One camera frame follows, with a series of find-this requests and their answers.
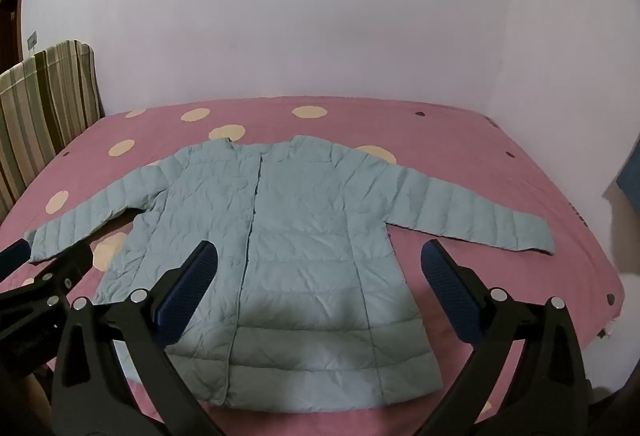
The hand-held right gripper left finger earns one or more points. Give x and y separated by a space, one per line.
187 298

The pink dotted bed sheet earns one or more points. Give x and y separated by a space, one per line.
450 141

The light blue puffer jacket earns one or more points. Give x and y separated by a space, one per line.
310 241

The blue object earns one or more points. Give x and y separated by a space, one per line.
631 181

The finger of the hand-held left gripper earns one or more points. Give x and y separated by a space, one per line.
65 268
12 258

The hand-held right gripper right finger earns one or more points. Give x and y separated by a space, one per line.
450 293

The brown door frame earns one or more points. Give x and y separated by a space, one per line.
10 31

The wall socket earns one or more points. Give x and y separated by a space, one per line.
33 40

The striped cushion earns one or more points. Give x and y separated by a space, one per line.
45 106

